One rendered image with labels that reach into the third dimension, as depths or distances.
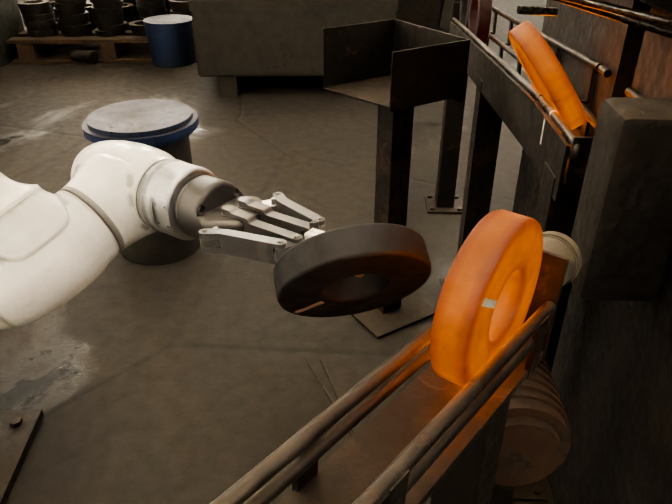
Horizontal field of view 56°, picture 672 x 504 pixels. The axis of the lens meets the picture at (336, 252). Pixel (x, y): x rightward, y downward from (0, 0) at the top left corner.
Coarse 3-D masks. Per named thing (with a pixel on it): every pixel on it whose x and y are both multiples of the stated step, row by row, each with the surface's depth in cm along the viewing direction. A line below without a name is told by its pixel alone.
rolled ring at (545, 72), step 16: (512, 32) 95; (528, 32) 92; (528, 48) 91; (544, 48) 90; (528, 64) 103; (544, 64) 90; (560, 64) 89; (544, 80) 90; (560, 80) 89; (560, 96) 90; (576, 96) 91; (560, 112) 92; (576, 112) 92
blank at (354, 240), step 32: (384, 224) 56; (288, 256) 57; (320, 256) 55; (352, 256) 55; (384, 256) 55; (416, 256) 57; (288, 288) 58; (320, 288) 59; (352, 288) 65; (384, 288) 63; (416, 288) 64
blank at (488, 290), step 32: (480, 224) 49; (512, 224) 49; (480, 256) 47; (512, 256) 49; (448, 288) 48; (480, 288) 46; (512, 288) 56; (448, 320) 48; (480, 320) 48; (512, 320) 56; (448, 352) 49; (480, 352) 50
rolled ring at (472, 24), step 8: (472, 0) 175; (480, 0) 163; (488, 0) 163; (472, 8) 177; (480, 8) 163; (488, 8) 163; (472, 16) 178; (480, 16) 164; (488, 16) 164; (472, 24) 178; (480, 24) 165; (488, 24) 165; (472, 32) 177; (480, 32) 166; (488, 32) 166
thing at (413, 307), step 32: (352, 32) 145; (384, 32) 150; (416, 32) 145; (352, 64) 149; (384, 64) 154; (416, 64) 127; (448, 64) 131; (352, 96) 138; (384, 96) 136; (416, 96) 130; (448, 96) 135; (384, 128) 144; (384, 160) 147; (384, 192) 151; (384, 320) 165; (416, 320) 165
